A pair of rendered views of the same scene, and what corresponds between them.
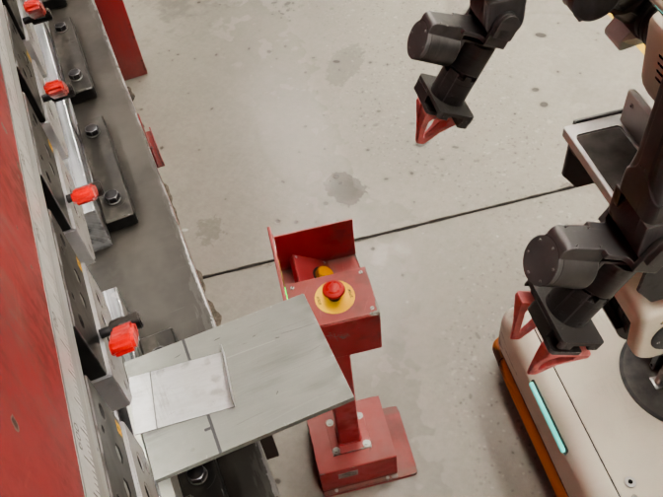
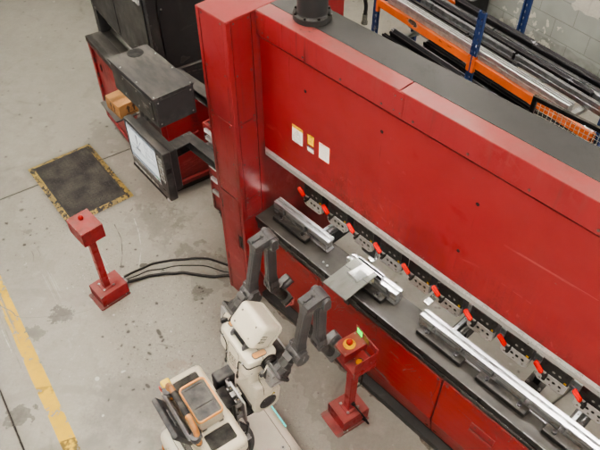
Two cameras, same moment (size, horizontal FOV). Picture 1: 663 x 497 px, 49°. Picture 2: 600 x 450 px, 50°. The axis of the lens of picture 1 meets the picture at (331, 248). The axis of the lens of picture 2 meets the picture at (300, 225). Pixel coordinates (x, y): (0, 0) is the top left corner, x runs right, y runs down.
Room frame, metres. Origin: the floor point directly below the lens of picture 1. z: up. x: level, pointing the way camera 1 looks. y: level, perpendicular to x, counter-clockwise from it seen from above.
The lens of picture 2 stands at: (2.42, -1.14, 3.90)
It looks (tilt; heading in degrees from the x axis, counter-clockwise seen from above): 47 degrees down; 153
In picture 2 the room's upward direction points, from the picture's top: straight up
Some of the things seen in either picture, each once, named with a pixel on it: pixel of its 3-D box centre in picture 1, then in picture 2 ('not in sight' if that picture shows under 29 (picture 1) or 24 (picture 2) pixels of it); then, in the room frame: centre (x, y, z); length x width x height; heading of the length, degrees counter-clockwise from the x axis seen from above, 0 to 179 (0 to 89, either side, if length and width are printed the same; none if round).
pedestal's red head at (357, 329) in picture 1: (325, 287); (355, 352); (0.80, 0.02, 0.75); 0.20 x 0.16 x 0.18; 7
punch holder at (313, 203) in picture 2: not in sight; (318, 196); (0.04, 0.17, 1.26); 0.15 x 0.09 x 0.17; 17
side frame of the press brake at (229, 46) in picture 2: not in sight; (278, 153); (-0.54, 0.18, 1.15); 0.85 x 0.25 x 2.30; 107
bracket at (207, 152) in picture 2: not in sight; (193, 156); (-0.72, -0.34, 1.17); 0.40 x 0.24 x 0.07; 17
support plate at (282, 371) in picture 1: (236, 381); (350, 279); (0.49, 0.15, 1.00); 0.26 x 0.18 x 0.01; 107
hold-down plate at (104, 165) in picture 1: (106, 170); (440, 345); (1.04, 0.41, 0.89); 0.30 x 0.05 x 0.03; 17
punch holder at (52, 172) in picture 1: (27, 194); (395, 253); (0.61, 0.34, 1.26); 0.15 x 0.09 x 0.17; 17
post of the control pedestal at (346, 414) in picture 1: (339, 382); (351, 384); (0.80, 0.02, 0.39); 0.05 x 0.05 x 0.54; 7
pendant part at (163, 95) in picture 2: not in sight; (161, 131); (-0.62, -0.54, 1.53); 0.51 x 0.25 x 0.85; 12
